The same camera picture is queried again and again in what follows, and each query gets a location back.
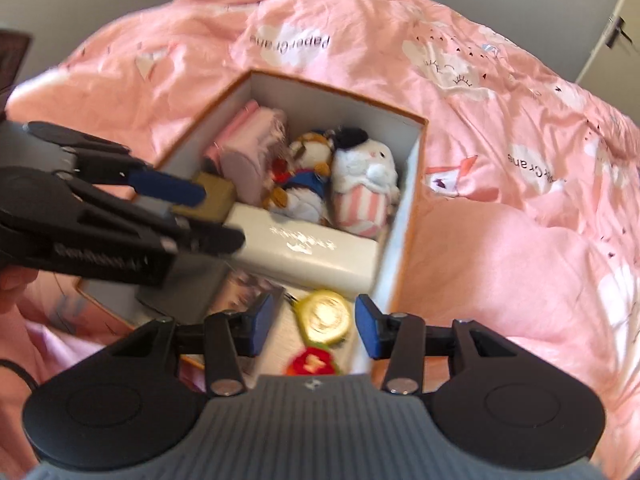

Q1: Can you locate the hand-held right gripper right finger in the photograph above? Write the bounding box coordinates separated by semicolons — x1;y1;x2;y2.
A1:
354;295;531;396

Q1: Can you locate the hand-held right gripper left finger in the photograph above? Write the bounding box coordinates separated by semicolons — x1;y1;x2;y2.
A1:
105;292;275;397

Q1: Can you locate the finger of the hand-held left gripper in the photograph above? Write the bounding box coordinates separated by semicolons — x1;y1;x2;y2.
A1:
27;121;207;207
70;180;246;256

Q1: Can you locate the black box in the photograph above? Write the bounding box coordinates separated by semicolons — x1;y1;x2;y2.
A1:
135;260;286;328

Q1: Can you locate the round gold disc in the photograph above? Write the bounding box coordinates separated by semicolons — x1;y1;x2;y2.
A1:
292;289;353;348

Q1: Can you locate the small tan box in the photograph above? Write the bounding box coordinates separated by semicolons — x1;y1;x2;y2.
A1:
172;172;237;223

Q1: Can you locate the orange crocheted toy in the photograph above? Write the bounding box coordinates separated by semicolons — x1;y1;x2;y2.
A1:
284;347;341;376

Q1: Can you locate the long white box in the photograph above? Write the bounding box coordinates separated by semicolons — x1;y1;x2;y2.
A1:
222;205;381;291

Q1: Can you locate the pink pouch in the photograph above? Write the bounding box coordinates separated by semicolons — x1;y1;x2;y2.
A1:
202;100;288;206

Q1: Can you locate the brown white dog plush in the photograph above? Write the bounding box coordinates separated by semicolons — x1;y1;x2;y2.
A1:
262;130;335;223

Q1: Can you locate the orange cardboard box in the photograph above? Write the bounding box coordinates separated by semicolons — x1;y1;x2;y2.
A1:
75;70;430;376

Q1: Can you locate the white plush with striped cup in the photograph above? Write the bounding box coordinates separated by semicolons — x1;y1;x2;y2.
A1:
327;127;401;238

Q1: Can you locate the pink printed blanket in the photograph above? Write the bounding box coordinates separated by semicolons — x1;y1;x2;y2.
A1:
0;0;640;480

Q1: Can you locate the dark rectangular object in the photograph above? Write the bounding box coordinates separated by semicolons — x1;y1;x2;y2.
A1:
0;30;33;91

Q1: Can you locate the cream door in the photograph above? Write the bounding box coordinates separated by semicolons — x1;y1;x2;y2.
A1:
575;0;640;91

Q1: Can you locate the black cable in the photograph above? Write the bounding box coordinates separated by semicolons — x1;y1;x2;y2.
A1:
0;357;41;393

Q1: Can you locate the black door handle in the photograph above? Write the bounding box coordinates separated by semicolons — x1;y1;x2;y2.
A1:
605;15;633;51

